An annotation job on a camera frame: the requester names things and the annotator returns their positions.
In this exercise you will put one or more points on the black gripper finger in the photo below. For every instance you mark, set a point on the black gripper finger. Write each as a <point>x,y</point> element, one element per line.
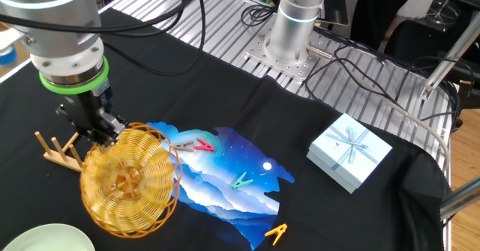
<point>97,138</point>
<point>114,125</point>

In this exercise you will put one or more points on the black cloth with blue print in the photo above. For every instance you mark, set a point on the black cloth with blue print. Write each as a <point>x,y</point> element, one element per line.
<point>318,213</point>

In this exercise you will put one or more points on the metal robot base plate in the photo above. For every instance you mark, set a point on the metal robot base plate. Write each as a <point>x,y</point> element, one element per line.
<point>296,65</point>

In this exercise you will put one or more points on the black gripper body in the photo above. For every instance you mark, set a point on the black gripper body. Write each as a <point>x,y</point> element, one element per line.
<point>88,108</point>

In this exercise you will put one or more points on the black tablet device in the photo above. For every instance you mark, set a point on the black tablet device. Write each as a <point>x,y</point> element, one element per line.
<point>333,3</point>

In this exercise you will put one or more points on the aluminium frame post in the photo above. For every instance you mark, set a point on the aluminium frame post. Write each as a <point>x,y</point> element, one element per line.
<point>461,200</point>
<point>450,56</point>

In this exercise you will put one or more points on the wooden dish rack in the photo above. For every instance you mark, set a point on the wooden dish rack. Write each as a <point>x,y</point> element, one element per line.
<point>62,157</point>

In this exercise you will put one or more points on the teal clothespin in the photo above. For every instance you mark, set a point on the teal clothespin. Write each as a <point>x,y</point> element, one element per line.
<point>242,182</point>

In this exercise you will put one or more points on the red clothespin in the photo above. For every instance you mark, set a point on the red clothespin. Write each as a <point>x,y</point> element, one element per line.
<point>204,147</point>

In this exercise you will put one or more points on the pale green plate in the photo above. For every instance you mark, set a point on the pale green plate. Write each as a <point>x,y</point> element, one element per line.
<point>48,239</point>

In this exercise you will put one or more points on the black office chair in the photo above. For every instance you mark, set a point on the black office chair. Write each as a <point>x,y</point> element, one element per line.
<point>412,45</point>

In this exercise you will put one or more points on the grey brown clothespin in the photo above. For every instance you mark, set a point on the grey brown clothespin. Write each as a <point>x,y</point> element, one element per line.
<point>183,147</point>

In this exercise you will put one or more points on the woven wicker basket dish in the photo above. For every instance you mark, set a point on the woven wicker basket dish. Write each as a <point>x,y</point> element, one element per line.
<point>127,183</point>

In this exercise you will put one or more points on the orange clothespin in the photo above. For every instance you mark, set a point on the orange clothespin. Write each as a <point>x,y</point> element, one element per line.
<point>276,232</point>

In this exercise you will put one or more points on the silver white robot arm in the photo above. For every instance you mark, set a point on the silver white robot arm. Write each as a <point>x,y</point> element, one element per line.
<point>48,18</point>

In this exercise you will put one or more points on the light blue gift box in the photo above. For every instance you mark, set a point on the light blue gift box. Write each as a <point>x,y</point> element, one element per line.
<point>348,150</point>

